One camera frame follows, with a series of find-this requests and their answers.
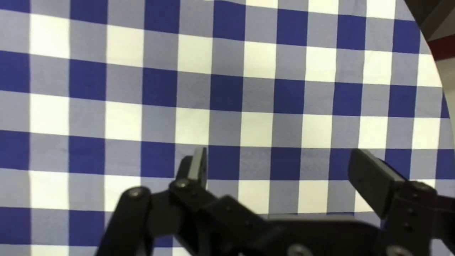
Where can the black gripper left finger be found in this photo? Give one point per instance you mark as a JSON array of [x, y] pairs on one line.
[[189, 203]]

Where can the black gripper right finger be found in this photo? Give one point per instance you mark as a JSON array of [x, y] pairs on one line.
[[384, 189]]

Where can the blue white checked tablecloth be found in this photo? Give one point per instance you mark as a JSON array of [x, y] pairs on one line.
[[227, 94]]

